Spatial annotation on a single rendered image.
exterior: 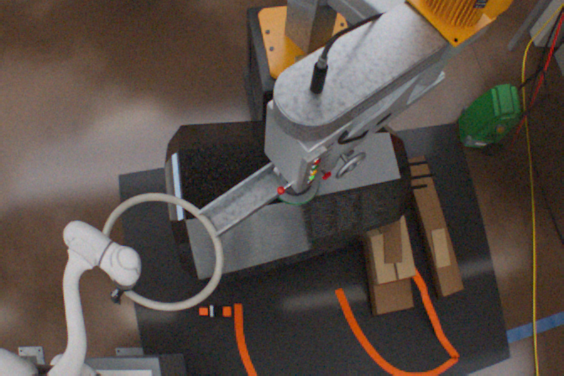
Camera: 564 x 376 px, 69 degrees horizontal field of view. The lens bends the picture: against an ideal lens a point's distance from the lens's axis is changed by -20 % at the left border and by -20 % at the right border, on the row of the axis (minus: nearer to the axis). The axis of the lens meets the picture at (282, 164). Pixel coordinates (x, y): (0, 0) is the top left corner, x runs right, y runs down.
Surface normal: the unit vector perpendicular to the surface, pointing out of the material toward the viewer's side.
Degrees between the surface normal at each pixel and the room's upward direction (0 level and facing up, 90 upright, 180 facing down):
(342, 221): 45
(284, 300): 0
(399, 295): 0
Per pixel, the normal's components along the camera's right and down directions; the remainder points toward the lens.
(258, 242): 0.18, 0.40
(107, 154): 0.05, -0.36
